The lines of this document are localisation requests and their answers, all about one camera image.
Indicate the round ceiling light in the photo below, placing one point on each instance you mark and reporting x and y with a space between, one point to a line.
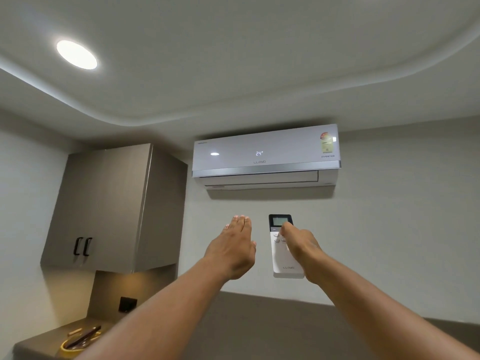
77 54

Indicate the yellow bowl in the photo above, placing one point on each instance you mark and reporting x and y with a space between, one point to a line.
71 346

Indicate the person's left hand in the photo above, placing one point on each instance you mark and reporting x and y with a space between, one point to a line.
230 251

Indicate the white air conditioner remote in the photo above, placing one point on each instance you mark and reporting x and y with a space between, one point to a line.
285 260

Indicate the dark tongs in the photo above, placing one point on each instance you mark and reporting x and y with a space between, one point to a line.
84 336

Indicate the person's right hand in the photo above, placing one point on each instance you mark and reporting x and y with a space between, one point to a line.
302 247

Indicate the black wall socket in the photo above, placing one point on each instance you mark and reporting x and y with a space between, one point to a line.
127 304

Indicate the person's right thumb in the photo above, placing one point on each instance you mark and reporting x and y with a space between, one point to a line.
288 229

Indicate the person's left thumb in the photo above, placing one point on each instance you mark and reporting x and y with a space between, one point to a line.
253 246

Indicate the white wall air conditioner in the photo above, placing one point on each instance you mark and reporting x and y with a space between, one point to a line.
264 159

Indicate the person's right forearm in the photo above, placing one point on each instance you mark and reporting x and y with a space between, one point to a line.
378 314

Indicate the small wooden stick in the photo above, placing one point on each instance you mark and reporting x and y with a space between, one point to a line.
74 331

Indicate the person's left forearm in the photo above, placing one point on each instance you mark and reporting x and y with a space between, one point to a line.
165 314

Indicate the grey wall cabinet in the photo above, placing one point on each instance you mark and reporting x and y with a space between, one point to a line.
112 209

